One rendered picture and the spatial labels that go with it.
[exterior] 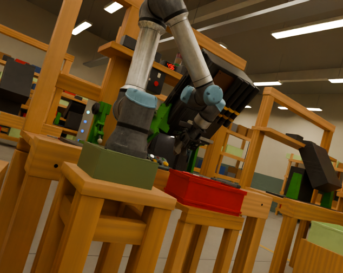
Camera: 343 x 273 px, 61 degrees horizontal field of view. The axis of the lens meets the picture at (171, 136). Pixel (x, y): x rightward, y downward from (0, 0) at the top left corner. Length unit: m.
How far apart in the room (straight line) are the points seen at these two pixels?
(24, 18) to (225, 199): 10.99
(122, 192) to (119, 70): 1.22
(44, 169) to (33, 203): 0.14
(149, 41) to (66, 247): 0.78
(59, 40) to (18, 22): 9.89
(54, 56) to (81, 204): 1.18
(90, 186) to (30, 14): 11.18
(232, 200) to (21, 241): 0.89
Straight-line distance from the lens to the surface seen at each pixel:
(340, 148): 10.98
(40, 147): 1.25
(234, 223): 1.40
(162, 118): 1.69
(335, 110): 11.46
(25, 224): 1.33
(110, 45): 1.87
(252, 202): 1.95
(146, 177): 0.99
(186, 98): 1.23
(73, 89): 1.98
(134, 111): 0.99
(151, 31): 1.22
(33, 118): 1.85
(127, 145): 0.97
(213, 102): 1.11
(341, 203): 5.41
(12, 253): 1.37
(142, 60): 1.18
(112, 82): 1.96
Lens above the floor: 0.99
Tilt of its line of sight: 3 degrees up
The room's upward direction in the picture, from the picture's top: 16 degrees clockwise
